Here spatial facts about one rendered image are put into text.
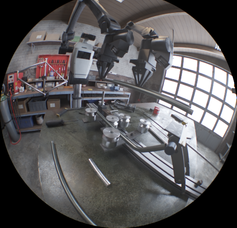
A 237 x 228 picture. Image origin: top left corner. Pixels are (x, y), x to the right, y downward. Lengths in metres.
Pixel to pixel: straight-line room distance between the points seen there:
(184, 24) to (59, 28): 3.01
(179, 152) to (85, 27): 2.84
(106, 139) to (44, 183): 0.24
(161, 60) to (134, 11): 2.05
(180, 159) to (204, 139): 3.41
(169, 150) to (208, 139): 3.51
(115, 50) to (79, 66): 0.61
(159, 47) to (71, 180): 0.46
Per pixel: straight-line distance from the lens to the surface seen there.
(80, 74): 0.85
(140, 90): 0.18
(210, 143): 3.75
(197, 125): 3.36
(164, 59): 0.28
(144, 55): 0.30
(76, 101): 0.93
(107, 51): 0.32
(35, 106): 1.77
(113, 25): 0.38
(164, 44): 0.29
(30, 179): 1.46
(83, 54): 0.87
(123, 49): 0.28
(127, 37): 0.31
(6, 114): 1.88
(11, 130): 2.00
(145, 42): 0.34
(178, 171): 0.24
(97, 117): 0.39
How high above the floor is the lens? 1.11
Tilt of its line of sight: 21 degrees down
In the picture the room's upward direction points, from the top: 12 degrees clockwise
